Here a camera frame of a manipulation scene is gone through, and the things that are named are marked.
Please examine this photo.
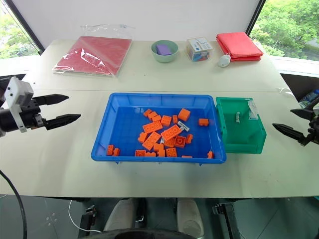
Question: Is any clear label holder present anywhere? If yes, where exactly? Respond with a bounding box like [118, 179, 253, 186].
[247, 99, 260, 120]

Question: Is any black table leg clamp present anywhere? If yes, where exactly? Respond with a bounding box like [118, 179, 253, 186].
[79, 205, 97, 233]
[212, 202, 240, 239]

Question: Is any black window frame bar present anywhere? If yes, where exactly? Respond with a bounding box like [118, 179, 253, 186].
[245, 0, 267, 40]
[11, 0, 46, 53]

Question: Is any red sheet in plastic bag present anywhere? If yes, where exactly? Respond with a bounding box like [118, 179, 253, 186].
[52, 24, 136, 79]

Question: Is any blue plastic tray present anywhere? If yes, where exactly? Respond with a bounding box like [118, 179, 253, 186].
[90, 92, 228, 165]

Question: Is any orange cube building block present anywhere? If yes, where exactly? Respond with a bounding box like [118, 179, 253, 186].
[177, 108, 191, 122]

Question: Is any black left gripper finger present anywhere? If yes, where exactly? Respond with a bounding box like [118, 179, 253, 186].
[45, 114, 82, 131]
[33, 94, 69, 107]

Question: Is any pale green bowl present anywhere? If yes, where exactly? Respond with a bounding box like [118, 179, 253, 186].
[151, 39, 179, 64]

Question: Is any purple block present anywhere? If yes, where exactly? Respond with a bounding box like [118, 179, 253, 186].
[156, 43, 173, 56]

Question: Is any red folded cloth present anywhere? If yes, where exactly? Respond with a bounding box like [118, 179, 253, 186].
[215, 32, 265, 62]

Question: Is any green plastic bin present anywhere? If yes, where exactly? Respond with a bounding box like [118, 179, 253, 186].
[215, 97, 268, 155]

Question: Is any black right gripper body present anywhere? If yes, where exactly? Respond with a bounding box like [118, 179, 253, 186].
[305, 96, 319, 145]

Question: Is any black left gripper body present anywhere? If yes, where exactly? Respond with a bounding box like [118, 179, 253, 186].
[21, 97, 48, 131]

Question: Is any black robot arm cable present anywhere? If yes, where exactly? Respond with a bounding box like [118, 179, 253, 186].
[0, 170, 28, 239]

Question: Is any white thin cable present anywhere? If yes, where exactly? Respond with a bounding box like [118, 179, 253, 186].
[68, 199, 103, 234]

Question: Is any clear plastic box with pieces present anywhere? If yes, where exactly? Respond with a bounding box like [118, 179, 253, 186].
[186, 36, 214, 63]

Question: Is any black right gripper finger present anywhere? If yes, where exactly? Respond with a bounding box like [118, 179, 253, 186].
[272, 122, 307, 147]
[290, 107, 313, 120]

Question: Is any blue white packet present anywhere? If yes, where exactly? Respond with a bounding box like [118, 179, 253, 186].
[299, 90, 319, 106]

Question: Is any pale rounded shape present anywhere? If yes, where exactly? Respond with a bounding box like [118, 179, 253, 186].
[103, 198, 136, 232]
[176, 198, 205, 239]

